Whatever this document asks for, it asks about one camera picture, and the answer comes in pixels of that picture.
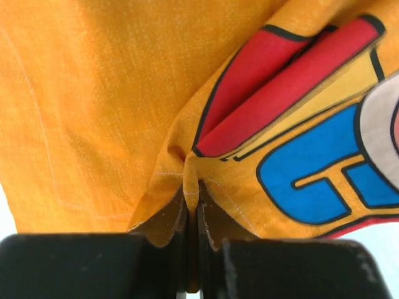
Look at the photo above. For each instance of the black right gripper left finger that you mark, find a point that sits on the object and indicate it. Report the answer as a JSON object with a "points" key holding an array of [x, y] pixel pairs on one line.
{"points": [[147, 262]]}

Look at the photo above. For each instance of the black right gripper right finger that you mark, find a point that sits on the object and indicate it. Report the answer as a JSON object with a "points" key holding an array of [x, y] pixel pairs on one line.
{"points": [[235, 263]]}

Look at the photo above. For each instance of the orange Mickey Mouse placemat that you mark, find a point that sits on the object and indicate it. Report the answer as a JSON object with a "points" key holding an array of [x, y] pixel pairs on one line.
{"points": [[287, 111]]}

